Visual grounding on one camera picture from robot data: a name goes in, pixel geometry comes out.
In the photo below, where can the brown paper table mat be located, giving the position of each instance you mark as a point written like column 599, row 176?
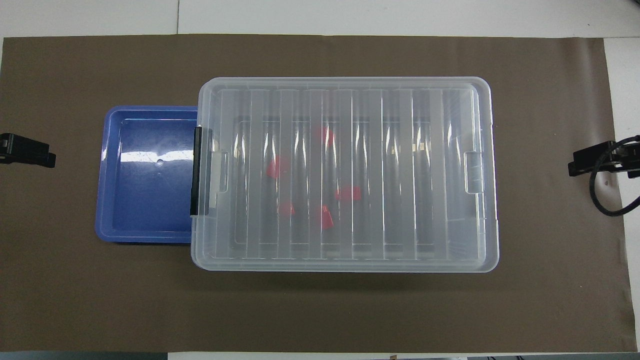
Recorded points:
column 320, row 310

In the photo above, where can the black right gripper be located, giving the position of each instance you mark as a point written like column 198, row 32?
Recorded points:
column 631, row 165

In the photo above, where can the blue plastic tray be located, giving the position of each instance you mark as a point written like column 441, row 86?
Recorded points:
column 145, row 200

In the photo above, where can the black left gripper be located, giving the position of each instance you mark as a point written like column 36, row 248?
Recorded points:
column 4, row 150

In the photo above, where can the clear ribbed plastic box lid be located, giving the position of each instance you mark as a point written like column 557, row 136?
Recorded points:
column 430, row 175

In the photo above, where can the clear plastic storage box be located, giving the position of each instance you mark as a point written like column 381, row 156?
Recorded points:
column 196, row 235

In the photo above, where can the red block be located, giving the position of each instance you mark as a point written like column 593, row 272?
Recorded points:
column 286, row 209
column 325, row 135
column 325, row 218
column 276, row 167
column 348, row 193

